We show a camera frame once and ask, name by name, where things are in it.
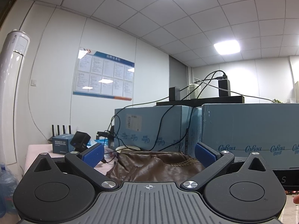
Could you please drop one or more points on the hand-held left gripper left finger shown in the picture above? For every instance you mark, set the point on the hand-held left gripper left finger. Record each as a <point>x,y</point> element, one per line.
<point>93,155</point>

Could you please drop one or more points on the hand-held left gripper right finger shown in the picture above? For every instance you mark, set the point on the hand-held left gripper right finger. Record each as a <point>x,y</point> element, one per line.
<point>205,155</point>

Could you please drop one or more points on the small blue box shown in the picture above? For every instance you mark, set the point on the small blue box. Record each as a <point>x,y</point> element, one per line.
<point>61,144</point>

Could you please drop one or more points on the white bowl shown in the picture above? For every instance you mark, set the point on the white bowl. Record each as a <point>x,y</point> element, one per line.
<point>127,148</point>

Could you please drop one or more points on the black router with antennas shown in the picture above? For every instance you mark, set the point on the black router with antennas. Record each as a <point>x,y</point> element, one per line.
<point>60,130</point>

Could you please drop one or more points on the brown leather bag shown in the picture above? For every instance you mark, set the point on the brown leather bag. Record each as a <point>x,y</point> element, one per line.
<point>151,166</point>

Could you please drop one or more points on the large blue cardboard box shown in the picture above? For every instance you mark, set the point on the large blue cardboard box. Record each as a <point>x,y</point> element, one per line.
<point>252,126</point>

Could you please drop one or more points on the black flat board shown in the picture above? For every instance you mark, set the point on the black flat board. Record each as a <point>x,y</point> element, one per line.
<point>210,100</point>

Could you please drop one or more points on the labelled blue cardboard box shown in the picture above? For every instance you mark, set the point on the labelled blue cardboard box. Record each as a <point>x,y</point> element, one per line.
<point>149,126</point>

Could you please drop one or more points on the white translucent adapter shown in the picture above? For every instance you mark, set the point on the white translucent adapter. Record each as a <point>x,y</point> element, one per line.
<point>195,91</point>

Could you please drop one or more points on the small black power adapter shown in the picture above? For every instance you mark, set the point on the small black power adapter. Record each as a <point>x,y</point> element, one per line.
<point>174,93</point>

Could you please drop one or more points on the tall black power adapter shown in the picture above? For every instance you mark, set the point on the tall black power adapter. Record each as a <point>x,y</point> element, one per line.
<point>224,88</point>

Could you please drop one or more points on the green plant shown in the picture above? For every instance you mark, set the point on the green plant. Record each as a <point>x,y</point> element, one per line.
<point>277,100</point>

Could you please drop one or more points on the clear water jug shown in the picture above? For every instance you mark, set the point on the clear water jug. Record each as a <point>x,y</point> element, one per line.
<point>8,189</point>

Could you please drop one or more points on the white standing air conditioner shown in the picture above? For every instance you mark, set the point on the white standing air conditioner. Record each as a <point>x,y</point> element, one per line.
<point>11,98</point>

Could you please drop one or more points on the square ceiling light panel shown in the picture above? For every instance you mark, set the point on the square ceiling light panel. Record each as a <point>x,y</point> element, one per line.
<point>227,47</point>

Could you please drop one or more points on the black action camera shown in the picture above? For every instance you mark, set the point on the black action camera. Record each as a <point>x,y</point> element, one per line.
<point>80,140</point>

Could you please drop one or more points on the blue framed wall notice board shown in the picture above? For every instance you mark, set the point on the blue framed wall notice board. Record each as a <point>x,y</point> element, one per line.
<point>105,74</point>

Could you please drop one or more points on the white wall switch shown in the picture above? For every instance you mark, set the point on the white wall switch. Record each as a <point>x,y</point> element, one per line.
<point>33,82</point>

